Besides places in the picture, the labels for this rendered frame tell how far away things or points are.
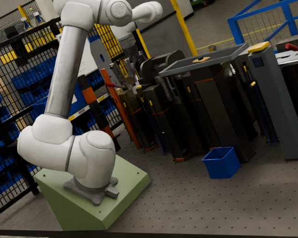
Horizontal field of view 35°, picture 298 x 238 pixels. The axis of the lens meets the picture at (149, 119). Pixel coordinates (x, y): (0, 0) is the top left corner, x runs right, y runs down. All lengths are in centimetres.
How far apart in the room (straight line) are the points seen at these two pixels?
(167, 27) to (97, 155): 408
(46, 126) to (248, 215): 84
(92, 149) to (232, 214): 59
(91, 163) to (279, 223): 76
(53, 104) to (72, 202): 41
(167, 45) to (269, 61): 405
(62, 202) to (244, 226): 81
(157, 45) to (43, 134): 381
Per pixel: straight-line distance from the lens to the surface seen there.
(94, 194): 199
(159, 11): 255
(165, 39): 570
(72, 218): 205
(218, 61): 176
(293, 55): 209
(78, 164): 188
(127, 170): 215
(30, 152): 190
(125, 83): 249
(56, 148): 188
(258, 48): 171
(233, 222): 162
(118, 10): 193
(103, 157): 185
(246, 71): 195
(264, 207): 164
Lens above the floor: 152
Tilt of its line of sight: 15 degrees down
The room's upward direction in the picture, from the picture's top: 24 degrees counter-clockwise
